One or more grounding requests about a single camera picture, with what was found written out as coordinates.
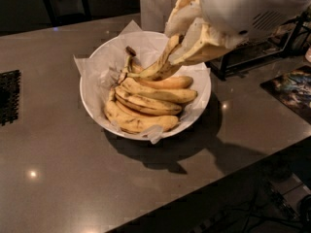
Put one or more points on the black woven mat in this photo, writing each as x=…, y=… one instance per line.
x=9, y=96

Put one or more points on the black wire condiment rack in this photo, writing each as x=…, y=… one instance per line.
x=291, y=39

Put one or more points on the dark printed mouse pad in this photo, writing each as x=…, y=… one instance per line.
x=293, y=89

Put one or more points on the white bowl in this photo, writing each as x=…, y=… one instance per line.
x=97, y=81

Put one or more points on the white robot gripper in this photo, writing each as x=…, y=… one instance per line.
x=241, y=12

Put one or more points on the dark water dispenser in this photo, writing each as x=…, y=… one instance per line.
x=64, y=12

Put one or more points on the bottom yellow banana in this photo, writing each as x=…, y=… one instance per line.
x=135, y=124

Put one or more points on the white paper bowl liner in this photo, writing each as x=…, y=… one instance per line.
x=97, y=75

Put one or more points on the partly hidden yellow banana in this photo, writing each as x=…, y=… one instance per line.
x=174, y=82

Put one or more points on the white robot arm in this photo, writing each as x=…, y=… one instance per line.
x=212, y=28

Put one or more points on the spotted yellow banana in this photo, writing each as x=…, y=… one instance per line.
x=162, y=68

